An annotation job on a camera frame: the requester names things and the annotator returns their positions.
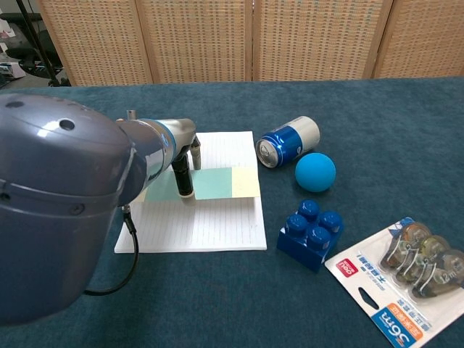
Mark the black office chair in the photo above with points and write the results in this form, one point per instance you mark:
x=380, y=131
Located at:
x=20, y=53

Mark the blue silver drink can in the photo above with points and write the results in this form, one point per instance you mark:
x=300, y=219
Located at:
x=290, y=139

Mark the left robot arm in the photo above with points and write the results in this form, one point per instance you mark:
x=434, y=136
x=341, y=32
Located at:
x=54, y=181

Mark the blue toy building block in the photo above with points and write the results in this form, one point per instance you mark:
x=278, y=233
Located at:
x=308, y=243

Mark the woven folding screen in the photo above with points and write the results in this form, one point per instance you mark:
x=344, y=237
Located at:
x=199, y=40

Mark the white box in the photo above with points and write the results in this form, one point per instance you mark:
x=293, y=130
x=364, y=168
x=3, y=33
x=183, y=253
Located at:
x=11, y=70

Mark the correction tape blister pack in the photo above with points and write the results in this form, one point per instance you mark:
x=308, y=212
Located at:
x=362, y=275

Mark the blue foam ball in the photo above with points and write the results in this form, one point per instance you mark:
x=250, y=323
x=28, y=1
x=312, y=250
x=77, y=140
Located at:
x=315, y=172

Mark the black tripod stand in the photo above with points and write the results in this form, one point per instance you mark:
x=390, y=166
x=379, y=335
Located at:
x=38, y=40

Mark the open lined notebook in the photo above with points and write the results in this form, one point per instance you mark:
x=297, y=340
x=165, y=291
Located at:
x=217, y=224

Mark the teal cream paper bookmark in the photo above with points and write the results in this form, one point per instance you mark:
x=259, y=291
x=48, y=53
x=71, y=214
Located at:
x=214, y=183

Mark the blue carpet table cover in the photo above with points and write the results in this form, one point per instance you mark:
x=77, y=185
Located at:
x=217, y=290

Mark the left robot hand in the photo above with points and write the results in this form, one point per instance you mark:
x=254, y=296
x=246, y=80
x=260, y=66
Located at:
x=183, y=132

